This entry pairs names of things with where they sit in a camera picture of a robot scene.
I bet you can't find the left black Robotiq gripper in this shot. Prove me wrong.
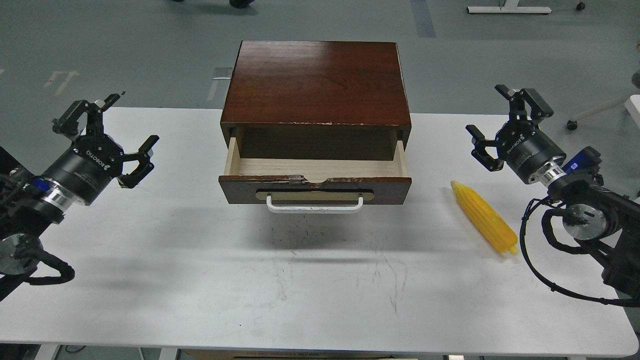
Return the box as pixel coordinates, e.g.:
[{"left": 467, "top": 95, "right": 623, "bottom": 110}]
[{"left": 41, "top": 93, "right": 160, "bottom": 207}]

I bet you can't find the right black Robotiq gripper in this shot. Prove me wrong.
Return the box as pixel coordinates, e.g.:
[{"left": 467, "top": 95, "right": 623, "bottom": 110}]
[{"left": 465, "top": 84, "right": 567, "bottom": 184}]

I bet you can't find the yellow plastic corn cob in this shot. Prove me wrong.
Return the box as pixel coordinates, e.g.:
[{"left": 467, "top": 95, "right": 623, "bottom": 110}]
[{"left": 450, "top": 180, "right": 518, "bottom": 255}]

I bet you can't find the wooden drawer with white handle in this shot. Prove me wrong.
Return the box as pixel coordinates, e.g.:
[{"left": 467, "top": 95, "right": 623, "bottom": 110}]
[{"left": 218, "top": 127, "right": 412, "bottom": 207}]

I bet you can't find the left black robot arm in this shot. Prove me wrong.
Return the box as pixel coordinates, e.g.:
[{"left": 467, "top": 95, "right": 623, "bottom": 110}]
[{"left": 0, "top": 93, "right": 159, "bottom": 300}]

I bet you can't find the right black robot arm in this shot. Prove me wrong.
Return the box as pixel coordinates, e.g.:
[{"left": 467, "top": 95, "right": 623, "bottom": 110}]
[{"left": 466, "top": 84, "right": 640, "bottom": 308}]

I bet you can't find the dark wooden drawer cabinet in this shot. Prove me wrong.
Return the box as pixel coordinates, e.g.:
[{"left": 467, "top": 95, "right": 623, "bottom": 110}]
[{"left": 220, "top": 39, "right": 412, "bottom": 143}]

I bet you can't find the white chair leg with caster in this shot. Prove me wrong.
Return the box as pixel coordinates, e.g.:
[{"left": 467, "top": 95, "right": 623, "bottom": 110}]
[{"left": 566, "top": 93, "right": 640, "bottom": 131}]

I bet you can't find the white desk base frame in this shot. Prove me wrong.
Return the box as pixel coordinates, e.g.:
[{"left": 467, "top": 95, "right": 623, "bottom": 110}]
[{"left": 466, "top": 0, "right": 553, "bottom": 15}]

